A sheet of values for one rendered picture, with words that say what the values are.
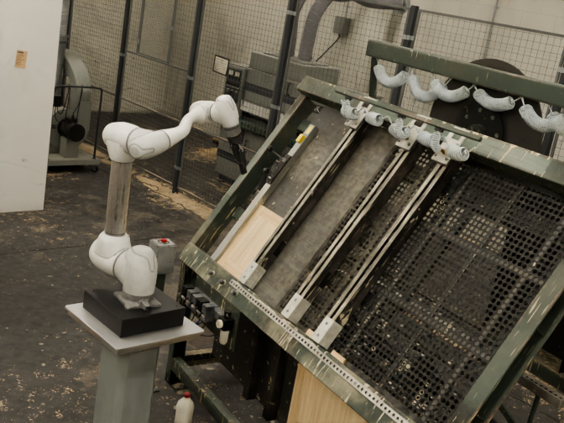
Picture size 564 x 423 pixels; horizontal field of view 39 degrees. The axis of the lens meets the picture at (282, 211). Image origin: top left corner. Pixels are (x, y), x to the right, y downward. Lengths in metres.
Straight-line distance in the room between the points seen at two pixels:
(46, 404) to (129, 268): 1.18
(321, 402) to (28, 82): 4.52
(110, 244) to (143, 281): 0.25
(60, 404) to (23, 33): 3.74
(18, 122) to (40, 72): 0.49
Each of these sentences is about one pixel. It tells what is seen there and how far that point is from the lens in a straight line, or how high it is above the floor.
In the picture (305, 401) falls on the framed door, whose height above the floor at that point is 0.45.
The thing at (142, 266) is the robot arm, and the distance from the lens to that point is 3.78.
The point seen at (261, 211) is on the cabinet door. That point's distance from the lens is 4.39.
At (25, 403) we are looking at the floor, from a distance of 4.68.
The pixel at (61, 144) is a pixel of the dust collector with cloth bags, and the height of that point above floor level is 0.29.
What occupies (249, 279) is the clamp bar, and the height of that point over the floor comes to 0.94.
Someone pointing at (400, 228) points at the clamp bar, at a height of 1.46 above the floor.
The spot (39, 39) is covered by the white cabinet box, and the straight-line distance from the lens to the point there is 7.45.
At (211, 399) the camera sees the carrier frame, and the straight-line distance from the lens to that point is 4.50.
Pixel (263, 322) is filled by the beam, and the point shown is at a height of 0.84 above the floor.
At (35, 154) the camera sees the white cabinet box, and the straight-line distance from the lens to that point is 7.66.
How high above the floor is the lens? 2.42
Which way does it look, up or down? 16 degrees down
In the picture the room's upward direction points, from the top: 10 degrees clockwise
